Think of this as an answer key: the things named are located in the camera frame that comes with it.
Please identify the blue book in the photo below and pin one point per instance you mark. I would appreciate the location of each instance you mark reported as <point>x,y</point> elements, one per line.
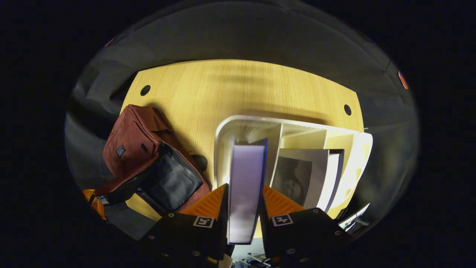
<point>245,186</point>

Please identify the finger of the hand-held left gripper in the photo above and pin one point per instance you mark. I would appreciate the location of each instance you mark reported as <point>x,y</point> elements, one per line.
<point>95,204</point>

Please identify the white book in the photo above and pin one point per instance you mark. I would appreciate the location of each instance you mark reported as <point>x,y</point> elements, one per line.
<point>316,175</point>

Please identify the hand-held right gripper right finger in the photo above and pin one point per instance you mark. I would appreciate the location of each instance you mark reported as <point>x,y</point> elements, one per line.
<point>264,230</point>

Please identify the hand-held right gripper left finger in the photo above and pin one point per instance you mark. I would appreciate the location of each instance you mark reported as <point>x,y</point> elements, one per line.
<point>221,230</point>

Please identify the white electronic device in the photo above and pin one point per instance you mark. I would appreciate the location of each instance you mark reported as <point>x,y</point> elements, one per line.
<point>353,217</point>

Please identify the maroon schoolbag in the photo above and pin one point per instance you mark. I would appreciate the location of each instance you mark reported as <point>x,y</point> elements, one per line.
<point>134,141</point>

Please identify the white plastic bookshelf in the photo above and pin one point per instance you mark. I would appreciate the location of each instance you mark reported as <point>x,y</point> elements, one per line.
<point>241,128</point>

